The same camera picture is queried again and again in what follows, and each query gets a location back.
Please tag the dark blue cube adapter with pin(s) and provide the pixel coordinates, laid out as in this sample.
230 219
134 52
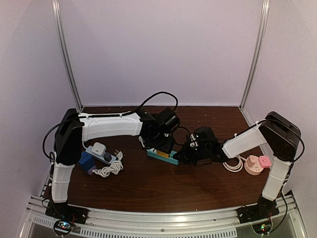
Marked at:
86 161

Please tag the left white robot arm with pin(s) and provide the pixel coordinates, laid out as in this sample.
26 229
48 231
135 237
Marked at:
78 127

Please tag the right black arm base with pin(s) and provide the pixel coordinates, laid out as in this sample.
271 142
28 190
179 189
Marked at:
261 210

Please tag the grey-blue power strip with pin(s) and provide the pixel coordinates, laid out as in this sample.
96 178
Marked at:
100 158

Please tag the dark grey charger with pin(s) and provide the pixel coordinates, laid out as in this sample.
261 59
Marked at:
107 157

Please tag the purple power strip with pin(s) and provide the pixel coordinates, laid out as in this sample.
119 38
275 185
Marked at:
90 171

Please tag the aluminium frame post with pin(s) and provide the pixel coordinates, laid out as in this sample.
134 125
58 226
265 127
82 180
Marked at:
257 51
65 54

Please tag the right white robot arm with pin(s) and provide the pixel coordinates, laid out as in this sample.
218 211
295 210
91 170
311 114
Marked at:
282 136

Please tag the aluminium front rail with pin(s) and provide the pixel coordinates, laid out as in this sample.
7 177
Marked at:
219 223

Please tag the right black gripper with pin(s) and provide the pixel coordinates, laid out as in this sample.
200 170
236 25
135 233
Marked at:
184 155

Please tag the left aluminium frame post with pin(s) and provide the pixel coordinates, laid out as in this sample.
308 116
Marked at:
65 54

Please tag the right aluminium frame post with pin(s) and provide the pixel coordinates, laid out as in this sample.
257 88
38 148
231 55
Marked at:
257 51

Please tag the white charger block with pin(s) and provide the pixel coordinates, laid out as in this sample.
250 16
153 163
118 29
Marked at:
98 149

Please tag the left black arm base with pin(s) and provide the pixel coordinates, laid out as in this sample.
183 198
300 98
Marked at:
64 211

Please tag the yellow cube adapter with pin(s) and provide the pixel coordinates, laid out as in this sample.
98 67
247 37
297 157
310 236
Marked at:
161 154

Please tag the pink round socket base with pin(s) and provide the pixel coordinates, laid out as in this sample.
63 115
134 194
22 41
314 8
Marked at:
252 165

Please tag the pink cube adapter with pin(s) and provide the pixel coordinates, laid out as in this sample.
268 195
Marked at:
264 161

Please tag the teal power strip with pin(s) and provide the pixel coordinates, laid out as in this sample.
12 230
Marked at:
153 153

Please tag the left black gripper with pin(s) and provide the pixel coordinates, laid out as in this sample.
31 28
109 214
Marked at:
167 148

